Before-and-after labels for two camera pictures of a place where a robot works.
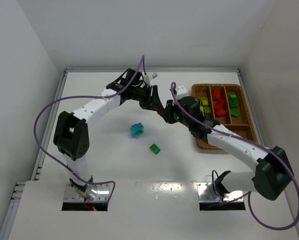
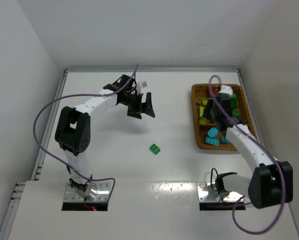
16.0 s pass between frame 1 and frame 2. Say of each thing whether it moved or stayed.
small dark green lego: stayed
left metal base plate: stayed
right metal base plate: stayed
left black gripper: moved
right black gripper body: moved
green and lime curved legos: stayed
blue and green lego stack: moved
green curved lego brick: stayed
